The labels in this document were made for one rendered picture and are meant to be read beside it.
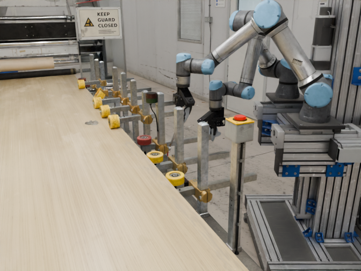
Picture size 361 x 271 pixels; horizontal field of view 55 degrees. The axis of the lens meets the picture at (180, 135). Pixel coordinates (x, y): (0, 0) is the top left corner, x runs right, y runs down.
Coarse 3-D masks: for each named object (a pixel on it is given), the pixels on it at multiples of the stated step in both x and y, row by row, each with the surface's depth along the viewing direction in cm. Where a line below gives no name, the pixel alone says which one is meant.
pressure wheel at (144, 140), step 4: (140, 136) 192; (144, 136) 191; (148, 136) 192; (140, 140) 188; (144, 140) 188; (148, 140) 189; (140, 144) 189; (144, 144) 188; (148, 144) 189; (144, 152) 194
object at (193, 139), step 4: (196, 136) 205; (168, 140) 199; (184, 140) 201; (188, 140) 202; (192, 140) 203; (196, 140) 204; (152, 144) 193; (168, 144) 197; (172, 144) 198; (144, 148) 191; (148, 148) 192; (152, 148) 194
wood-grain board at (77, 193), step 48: (0, 96) 290; (48, 96) 288; (0, 144) 185; (48, 144) 184; (96, 144) 183; (0, 192) 135; (48, 192) 135; (96, 192) 134; (144, 192) 134; (0, 240) 107; (48, 240) 106; (96, 240) 106; (144, 240) 106; (192, 240) 106
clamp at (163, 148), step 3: (153, 141) 197; (156, 141) 195; (156, 144) 192; (162, 144) 190; (165, 144) 191; (156, 147) 193; (159, 147) 189; (162, 147) 188; (165, 147) 189; (156, 150) 194; (159, 150) 189; (162, 150) 189; (165, 150) 189; (168, 150) 190; (165, 153) 190
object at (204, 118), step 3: (210, 111) 204; (213, 111) 202; (207, 114) 203; (210, 114) 202; (213, 114) 202; (201, 117) 204; (204, 117) 202; (207, 117) 201; (210, 117) 202; (198, 120) 203; (201, 120) 201; (204, 120) 201; (207, 120) 202
